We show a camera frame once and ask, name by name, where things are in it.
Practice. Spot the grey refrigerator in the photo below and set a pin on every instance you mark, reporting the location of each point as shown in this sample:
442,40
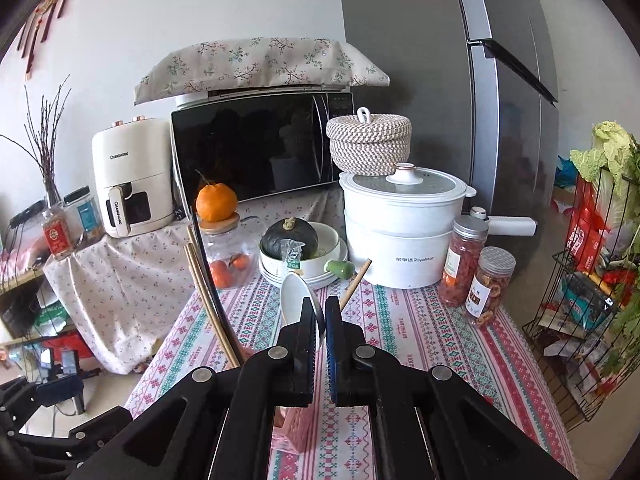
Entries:
477,80

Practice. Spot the black microwave oven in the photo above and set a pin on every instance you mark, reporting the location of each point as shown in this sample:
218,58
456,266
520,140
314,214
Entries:
258,143

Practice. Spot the red label glass jar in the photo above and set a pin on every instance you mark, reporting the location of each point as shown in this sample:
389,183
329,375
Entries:
56,233

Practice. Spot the woven rope lidded basket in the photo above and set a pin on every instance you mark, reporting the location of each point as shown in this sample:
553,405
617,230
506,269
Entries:
369,144

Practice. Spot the black chopstick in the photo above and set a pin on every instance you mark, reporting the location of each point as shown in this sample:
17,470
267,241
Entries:
211,285

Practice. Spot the vase of dry twigs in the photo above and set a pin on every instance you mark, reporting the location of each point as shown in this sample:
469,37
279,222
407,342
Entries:
41,131

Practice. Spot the dark green pumpkin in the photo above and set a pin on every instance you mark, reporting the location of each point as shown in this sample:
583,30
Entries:
292,228

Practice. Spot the brown wooden chopstick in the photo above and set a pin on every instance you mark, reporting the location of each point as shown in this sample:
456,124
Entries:
351,289

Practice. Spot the white plastic spoon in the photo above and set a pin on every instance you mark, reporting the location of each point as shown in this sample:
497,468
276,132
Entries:
293,291

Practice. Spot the floral microwave cover cloth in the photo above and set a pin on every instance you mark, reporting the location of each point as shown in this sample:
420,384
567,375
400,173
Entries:
259,62

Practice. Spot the disposable chopsticks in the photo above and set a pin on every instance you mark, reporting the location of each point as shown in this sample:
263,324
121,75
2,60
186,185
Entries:
291,252

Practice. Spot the green leafy herbs bunch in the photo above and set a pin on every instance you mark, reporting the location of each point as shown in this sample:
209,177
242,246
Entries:
627,309

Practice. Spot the glass jar with tomatoes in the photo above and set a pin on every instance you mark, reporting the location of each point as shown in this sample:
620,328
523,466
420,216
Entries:
231,247

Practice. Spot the light bamboo chopstick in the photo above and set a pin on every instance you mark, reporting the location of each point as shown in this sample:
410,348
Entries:
198,276

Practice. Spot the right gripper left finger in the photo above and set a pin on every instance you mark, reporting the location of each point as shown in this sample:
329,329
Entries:
216,425

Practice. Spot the pink lattice utensil holder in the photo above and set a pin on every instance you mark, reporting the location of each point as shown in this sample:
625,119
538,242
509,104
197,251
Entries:
270,404

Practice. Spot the cream air fryer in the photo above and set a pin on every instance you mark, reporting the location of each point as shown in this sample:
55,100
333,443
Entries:
132,170

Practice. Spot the jar of dried rings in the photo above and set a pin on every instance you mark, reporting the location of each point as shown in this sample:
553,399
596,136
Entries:
491,279

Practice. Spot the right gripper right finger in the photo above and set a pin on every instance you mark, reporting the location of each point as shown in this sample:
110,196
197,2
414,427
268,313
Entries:
426,424

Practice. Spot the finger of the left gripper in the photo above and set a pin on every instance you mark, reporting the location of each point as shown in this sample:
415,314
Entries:
68,387

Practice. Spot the jar of red dried fruit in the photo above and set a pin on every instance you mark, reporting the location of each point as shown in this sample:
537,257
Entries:
468,238

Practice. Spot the red chinese knot decoration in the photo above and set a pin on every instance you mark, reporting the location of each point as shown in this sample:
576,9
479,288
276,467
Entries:
36,30

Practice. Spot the red plastic bag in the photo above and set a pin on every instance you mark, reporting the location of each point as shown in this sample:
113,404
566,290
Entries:
603,237

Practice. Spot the white electric cooking pot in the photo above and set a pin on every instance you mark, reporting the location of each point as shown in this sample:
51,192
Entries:
402,223

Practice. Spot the white ceramic bowl stack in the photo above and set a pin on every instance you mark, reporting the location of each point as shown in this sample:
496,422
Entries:
330,247

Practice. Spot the patterned striped tablecloth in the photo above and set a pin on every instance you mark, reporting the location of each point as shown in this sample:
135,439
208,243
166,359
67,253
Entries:
418,331

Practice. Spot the blue label storage jar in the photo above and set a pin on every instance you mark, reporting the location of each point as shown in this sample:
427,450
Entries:
83,217

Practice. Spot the black wire basket rack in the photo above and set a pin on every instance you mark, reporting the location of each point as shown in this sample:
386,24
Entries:
570,339

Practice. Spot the floral side table cloth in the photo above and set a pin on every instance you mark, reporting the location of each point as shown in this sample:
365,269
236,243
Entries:
125,294

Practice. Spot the orange mandarin fruit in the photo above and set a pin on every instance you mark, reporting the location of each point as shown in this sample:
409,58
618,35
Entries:
215,201

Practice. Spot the napa cabbage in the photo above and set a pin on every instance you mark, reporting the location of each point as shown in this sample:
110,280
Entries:
614,149

